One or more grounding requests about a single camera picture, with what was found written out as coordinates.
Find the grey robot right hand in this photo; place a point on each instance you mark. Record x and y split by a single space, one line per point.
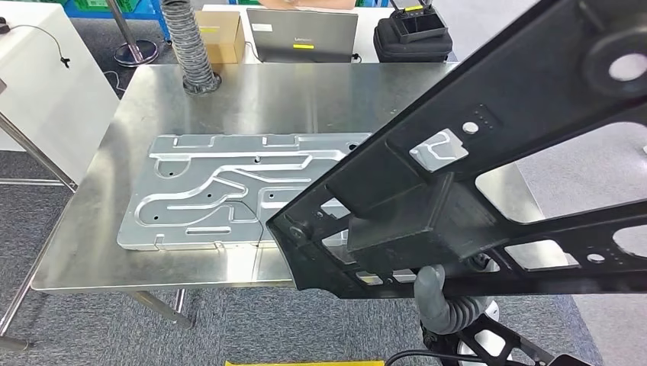
429 293

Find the black plastic frame part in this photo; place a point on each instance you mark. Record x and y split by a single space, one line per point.
531 91

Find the stainless steel workbench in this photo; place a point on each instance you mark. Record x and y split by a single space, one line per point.
303 101

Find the stamped grey metal panel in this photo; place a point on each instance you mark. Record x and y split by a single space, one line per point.
202 222

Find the black carrying case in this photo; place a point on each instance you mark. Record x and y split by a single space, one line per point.
409 50

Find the black open tray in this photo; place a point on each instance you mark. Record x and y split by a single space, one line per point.
419 25

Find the white desk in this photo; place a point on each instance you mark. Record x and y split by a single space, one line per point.
366 30

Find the grey laptop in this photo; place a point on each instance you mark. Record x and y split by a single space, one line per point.
303 30

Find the person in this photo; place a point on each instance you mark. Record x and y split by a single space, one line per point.
313 4

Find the brown cardboard box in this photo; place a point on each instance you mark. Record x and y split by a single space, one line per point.
222 45

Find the metal stanchion pole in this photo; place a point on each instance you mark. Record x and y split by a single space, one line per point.
134 53

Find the blue plastic base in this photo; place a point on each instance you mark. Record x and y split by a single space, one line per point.
149 10

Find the white box table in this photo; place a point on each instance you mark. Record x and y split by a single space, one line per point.
50 101

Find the green plastic crate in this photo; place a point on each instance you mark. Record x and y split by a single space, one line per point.
106 4

